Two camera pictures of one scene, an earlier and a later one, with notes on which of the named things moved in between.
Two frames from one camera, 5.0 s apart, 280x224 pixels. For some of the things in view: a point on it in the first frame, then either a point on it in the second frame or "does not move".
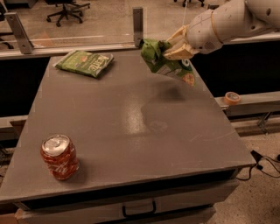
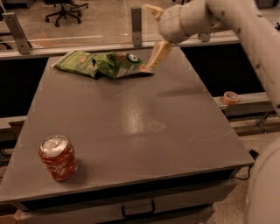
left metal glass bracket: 24,41 does not move
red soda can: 60,156 does not move
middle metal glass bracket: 137,25 does not move
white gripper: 201,32 -> 171,25
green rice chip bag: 152,54 -> 120,63
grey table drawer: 194,202 does not move
